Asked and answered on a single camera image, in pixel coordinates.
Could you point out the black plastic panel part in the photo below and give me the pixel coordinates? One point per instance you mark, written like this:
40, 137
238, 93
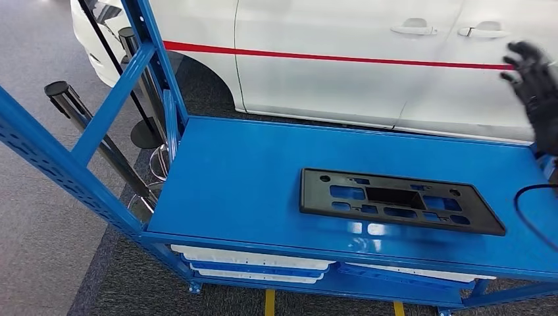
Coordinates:
311, 196

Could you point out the large blue metal shelf rack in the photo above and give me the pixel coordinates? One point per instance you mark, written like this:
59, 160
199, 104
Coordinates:
244, 183

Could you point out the white car with red stripe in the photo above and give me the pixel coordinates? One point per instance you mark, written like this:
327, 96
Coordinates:
327, 87

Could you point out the yellow floor tape square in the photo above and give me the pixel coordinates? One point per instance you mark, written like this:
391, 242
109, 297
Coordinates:
270, 305

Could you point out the chrome stanchion post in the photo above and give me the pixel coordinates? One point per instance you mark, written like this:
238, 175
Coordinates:
59, 94
127, 37

